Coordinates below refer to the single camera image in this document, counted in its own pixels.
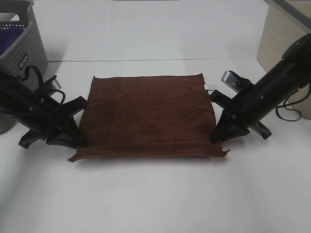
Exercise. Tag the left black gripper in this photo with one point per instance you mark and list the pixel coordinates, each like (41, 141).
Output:
(57, 128)

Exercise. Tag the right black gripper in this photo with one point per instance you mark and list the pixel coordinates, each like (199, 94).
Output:
(240, 113)

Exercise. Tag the brown square towel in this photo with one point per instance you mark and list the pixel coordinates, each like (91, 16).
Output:
(152, 117)

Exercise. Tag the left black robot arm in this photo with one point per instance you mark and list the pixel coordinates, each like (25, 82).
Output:
(42, 109)

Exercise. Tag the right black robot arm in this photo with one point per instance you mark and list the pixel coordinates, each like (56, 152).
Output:
(291, 73)

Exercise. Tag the grey perforated plastic basket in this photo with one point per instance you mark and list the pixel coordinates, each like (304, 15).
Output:
(28, 49)

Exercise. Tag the purple cloth in basket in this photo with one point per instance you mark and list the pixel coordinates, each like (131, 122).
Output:
(8, 37)

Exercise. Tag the beige storage box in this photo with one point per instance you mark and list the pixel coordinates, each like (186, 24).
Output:
(285, 23)

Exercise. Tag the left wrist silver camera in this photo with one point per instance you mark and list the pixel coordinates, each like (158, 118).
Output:
(52, 83)

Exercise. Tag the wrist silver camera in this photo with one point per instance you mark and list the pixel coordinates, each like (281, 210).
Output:
(52, 83)
(234, 81)

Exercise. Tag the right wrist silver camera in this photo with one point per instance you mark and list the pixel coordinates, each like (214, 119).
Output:
(234, 81)

